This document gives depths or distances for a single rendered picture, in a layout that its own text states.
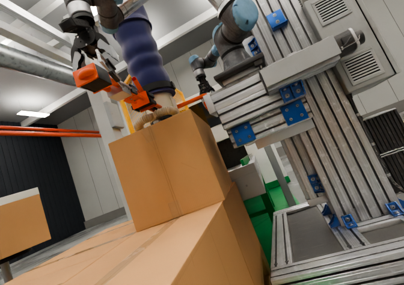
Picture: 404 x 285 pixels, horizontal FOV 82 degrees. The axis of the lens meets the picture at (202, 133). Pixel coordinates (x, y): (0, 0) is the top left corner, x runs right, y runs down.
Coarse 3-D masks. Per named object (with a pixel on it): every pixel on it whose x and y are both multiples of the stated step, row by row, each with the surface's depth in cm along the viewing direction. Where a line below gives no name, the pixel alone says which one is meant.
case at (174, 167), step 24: (168, 120) 99; (192, 120) 97; (120, 144) 101; (144, 144) 99; (168, 144) 98; (192, 144) 96; (216, 144) 151; (120, 168) 100; (144, 168) 98; (168, 168) 97; (192, 168) 95; (216, 168) 103; (144, 192) 98; (168, 192) 96; (192, 192) 94; (216, 192) 92; (144, 216) 97; (168, 216) 95
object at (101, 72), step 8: (88, 64) 69; (96, 64) 70; (96, 72) 68; (104, 72) 73; (80, 80) 69; (88, 80) 68; (96, 80) 69; (104, 80) 71; (88, 88) 72; (96, 88) 74; (104, 88) 76
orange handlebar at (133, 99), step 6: (84, 72) 67; (90, 72) 67; (114, 84) 79; (108, 90) 82; (132, 96) 93; (138, 96) 95; (144, 96) 102; (198, 96) 132; (132, 102) 100; (186, 102) 133; (192, 102) 133
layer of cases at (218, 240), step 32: (128, 224) 140; (160, 224) 94; (192, 224) 70; (224, 224) 80; (64, 256) 110; (96, 256) 80; (128, 256) 62; (160, 256) 51; (192, 256) 46; (224, 256) 66; (256, 256) 113
